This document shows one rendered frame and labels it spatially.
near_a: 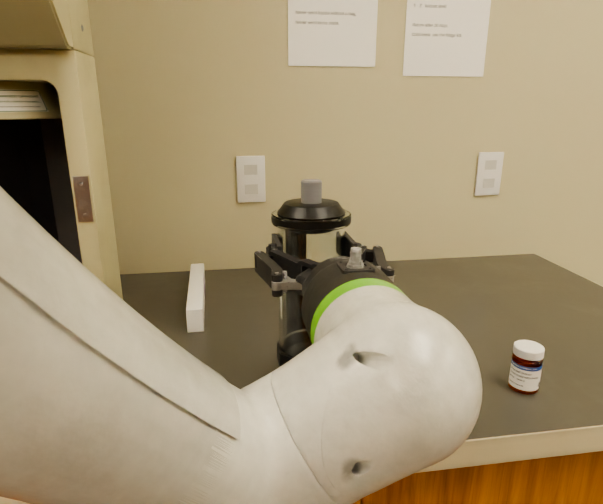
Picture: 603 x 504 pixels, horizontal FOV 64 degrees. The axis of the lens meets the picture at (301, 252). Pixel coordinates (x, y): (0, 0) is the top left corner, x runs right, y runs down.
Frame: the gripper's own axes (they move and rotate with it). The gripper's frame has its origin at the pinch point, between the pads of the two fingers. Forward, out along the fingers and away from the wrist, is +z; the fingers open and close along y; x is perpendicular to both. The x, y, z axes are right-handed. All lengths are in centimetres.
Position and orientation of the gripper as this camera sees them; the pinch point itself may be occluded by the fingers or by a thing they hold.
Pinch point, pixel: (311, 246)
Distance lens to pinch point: 65.9
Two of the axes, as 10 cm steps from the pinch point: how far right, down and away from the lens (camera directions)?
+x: 0.0, 9.6, 2.8
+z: -1.5, -2.8, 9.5
